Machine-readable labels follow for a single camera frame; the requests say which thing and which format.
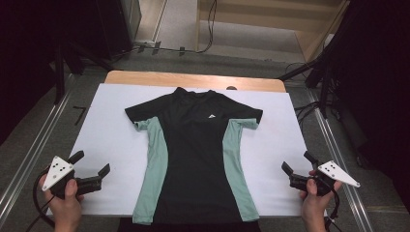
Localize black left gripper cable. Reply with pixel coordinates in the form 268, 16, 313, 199
25, 169, 56, 232

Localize person's right hand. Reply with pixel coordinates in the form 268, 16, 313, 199
299, 170, 343, 232

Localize black hanging cable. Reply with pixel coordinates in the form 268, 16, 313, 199
195, 0, 218, 54

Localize person's left hand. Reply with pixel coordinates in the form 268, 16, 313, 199
38, 178, 85, 232

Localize black floor cables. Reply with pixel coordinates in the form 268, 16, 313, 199
284, 61, 324, 124

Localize metal floor rail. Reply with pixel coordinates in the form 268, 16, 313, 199
307, 89, 375, 232
0, 91, 73, 220

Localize dark cabinet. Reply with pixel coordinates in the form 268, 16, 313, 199
95, 0, 143, 60

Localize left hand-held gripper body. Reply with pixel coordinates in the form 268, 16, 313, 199
42, 156, 103, 198

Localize light wooden shelf unit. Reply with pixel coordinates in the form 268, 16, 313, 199
195, 0, 352, 63

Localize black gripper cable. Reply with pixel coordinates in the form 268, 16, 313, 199
323, 188, 343, 232
25, 169, 56, 232

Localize floor power strip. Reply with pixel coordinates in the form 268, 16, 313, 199
134, 40, 188, 56

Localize black and green t-shirt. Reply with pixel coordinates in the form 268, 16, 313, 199
124, 86, 264, 225

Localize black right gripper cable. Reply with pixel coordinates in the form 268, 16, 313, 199
323, 188, 343, 232

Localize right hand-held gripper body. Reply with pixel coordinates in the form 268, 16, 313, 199
289, 159, 361, 197

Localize black metal stand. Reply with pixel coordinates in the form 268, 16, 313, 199
51, 35, 114, 104
278, 44, 337, 120

